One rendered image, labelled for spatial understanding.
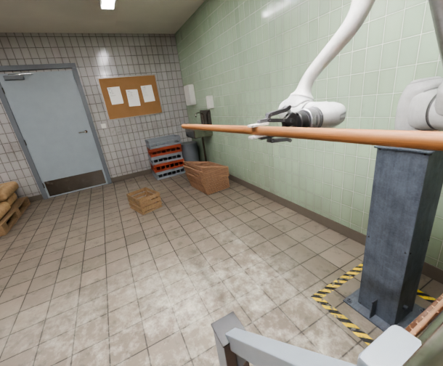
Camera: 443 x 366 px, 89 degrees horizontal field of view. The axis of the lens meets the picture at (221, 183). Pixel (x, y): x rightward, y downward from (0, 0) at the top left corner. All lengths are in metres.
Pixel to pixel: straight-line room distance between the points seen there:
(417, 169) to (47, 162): 4.90
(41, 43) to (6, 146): 1.74
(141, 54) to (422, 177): 4.65
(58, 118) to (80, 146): 0.55
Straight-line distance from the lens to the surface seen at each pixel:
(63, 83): 4.88
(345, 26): 1.06
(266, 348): 0.28
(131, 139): 4.90
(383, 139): 0.51
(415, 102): 1.23
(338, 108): 1.01
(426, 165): 1.24
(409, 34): 1.89
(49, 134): 4.91
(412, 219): 1.34
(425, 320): 0.80
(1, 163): 5.15
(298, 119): 0.88
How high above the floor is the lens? 1.29
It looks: 20 degrees down
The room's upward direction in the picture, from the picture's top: 7 degrees counter-clockwise
